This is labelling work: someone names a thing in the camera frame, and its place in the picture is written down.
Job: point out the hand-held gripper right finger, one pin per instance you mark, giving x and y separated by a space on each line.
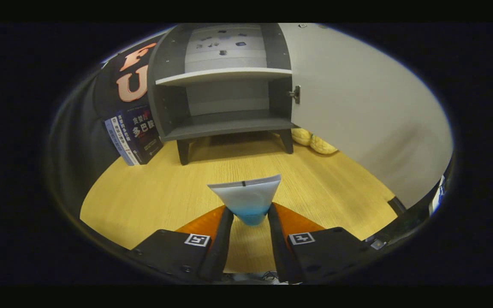
280 252

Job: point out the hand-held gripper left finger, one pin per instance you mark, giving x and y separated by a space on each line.
221 248

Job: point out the white and blue tube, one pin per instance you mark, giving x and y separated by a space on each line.
246 199

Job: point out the white cabinet door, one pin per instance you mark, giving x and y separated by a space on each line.
357 119

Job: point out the yellow plush toy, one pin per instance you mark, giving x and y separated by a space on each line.
321 145

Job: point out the grey cabinet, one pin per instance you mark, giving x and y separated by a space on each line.
229 124

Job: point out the small black block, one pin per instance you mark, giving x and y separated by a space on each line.
397 206

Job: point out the dark blue book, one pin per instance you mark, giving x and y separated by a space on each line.
141 132

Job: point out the light blue book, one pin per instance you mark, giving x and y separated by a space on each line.
118 141

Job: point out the metal door hinge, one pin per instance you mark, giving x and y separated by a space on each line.
296 94

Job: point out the grey cabinet shelf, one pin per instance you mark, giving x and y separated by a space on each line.
225 75

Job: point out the black backdrop cloth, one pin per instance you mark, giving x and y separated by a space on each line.
79 128

